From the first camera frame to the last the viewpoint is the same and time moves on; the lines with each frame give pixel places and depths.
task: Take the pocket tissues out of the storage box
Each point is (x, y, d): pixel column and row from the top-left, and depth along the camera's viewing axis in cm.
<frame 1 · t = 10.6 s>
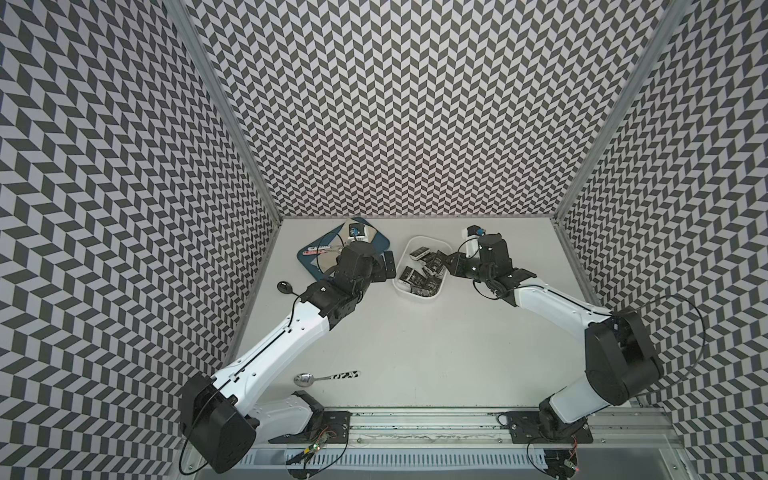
left hand: (375, 257, 77), fingers open
right hand: (443, 264, 87), fingers closed
beige folded cloth: (325, 242, 109), point 4 cm above the table
pink handled spoon: (309, 252, 108), point 3 cm above the table
white storage box: (420, 269, 104), point 2 cm above the table
spoon with patterned handle: (307, 379, 80), point 3 cm above the table
black tissue pack one: (419, 253, 104), point 6 cm above the table
black tissue pack two: (412, 276, 98), point 5 cm above the table
black tissue pack five: (425, 289, 96), point 4 cm above the table

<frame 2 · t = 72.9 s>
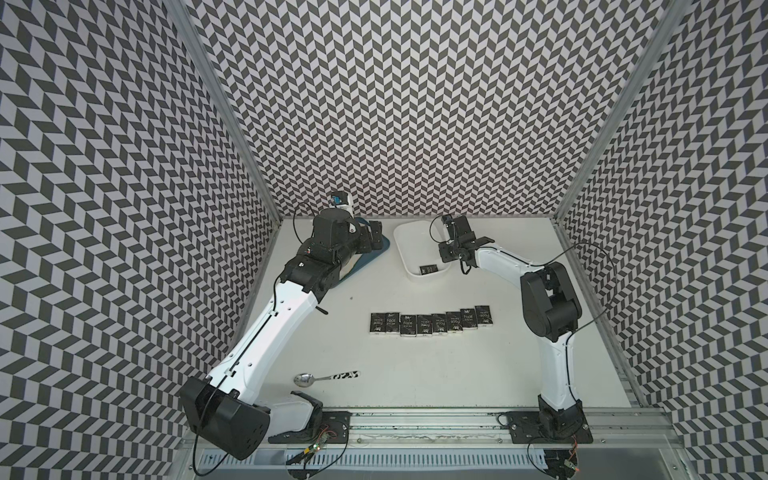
left hand: (364, 228, 74), fingers open
right hand: (450, 248, 102), fingers open
black tissue pack one: (378, 323, 91), point 2 cm above the table
black tissue pack two: (392, 322, 91), point 2 cm above the table
black tissue pack five: (439, 324, 91), point 2 cm above the table
black tissue pack three: (408, 325, 90), point 2 cm above the table
black tissue pack four: (424, 325, 90), point 2 cm above the table
black tissue pack six: (453, 321, 91), point 2 cm above the table
black tissue pack seven: (469, 318, 91), point 3 cm above the table
black tissue pack: (483, 316, 93), point 2 cm above the table
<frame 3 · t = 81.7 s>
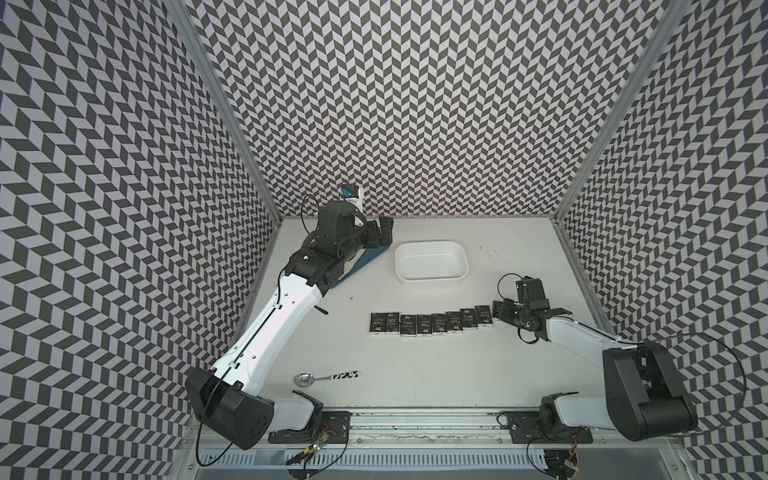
left hand: (376, 223, 73), fingers open
right hand: (504, 314, 92), fingers closed
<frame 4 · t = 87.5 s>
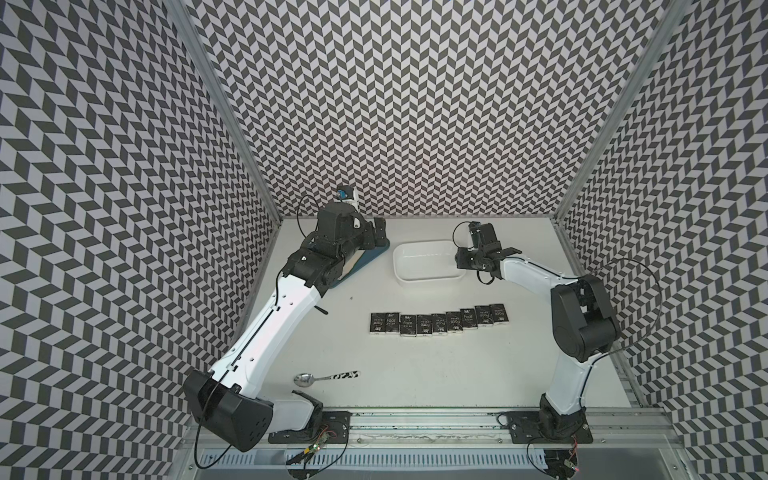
left hand: (368, 224, 73), fingers open
right hand: (461, 259, 98), fingers open
